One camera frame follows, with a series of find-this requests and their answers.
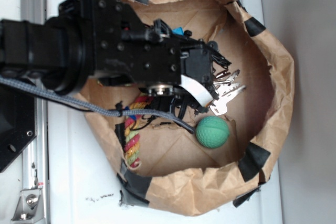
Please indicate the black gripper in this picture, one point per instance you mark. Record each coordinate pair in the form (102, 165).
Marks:
(109, 42)

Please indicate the silver key bunch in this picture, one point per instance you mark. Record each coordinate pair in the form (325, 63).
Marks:
(227, 90)

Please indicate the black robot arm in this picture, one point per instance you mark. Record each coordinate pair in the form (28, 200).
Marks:
(40, 52)

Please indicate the blue rectangular block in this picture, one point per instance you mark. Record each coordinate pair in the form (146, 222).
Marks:
(178, 31)

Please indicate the green foam ball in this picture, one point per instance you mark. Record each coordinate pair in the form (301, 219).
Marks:
(212, 132)

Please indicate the brown paper bag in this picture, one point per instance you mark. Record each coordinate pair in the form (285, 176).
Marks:
(176, 173)

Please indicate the multicolour rope toy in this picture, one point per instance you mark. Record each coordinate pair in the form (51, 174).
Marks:
(131, 132)

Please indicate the aluminium frame rail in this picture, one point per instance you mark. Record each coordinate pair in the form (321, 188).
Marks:
(35, 155)

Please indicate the black robot mount base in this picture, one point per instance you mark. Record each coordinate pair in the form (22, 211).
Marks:
(18, 123)

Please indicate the metal corner bracket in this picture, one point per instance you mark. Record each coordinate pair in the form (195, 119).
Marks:
(30, 207)

